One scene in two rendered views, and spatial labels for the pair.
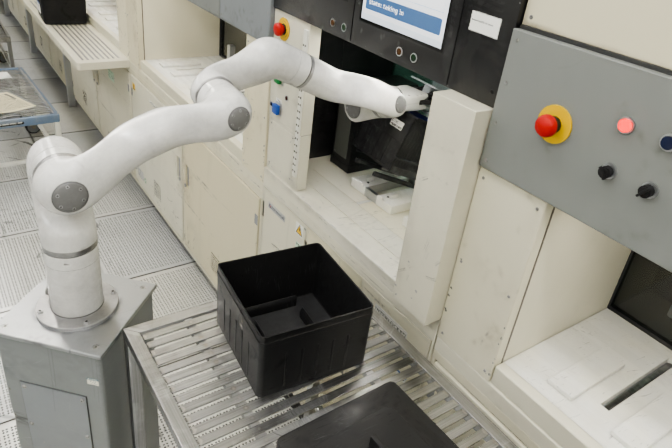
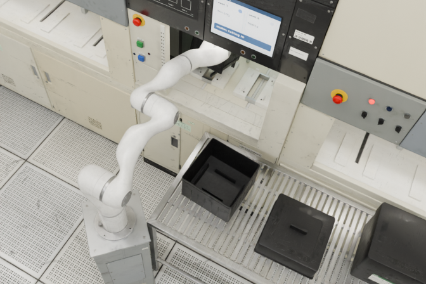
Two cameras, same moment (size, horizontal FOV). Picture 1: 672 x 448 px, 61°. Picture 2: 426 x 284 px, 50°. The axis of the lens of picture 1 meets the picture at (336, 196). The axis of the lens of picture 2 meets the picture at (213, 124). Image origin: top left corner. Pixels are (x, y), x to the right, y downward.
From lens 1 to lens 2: 128 cm
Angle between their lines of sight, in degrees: 35
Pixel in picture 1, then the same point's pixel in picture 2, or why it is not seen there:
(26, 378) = (109, 261)
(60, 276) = (116, 221)
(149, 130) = (138, 146)
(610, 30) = (362, 67)
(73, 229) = not seen: hidden behind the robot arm
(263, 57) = (174, 79)
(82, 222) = not seen: hidden behind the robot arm
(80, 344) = (137, 239)
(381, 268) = (241, 132)
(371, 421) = (284, 216)
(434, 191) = (279, 115)
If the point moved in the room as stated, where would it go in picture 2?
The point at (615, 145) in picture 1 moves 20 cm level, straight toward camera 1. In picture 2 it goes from (367, 105) to (376, 149)
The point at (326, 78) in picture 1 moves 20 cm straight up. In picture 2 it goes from (196, 63) to (198, 30)
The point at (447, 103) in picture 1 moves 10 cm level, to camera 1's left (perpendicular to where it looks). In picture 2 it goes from (284, 86) to (263, 93)
